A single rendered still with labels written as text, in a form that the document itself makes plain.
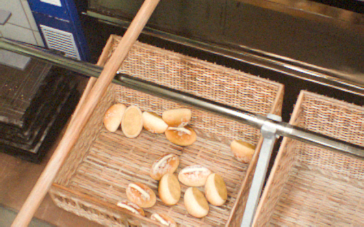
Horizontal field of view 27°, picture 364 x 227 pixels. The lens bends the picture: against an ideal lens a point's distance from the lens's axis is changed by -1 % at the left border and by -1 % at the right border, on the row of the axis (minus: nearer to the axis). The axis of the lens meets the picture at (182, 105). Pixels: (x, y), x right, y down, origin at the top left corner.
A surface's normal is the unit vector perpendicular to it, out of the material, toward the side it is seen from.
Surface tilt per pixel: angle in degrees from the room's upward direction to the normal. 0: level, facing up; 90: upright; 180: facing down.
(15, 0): 90
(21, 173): 0
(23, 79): 0
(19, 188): 0
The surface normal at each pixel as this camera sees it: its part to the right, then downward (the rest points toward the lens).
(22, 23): -0.41, 0.77
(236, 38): -0.43, 0.52
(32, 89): -0.11, -0.58
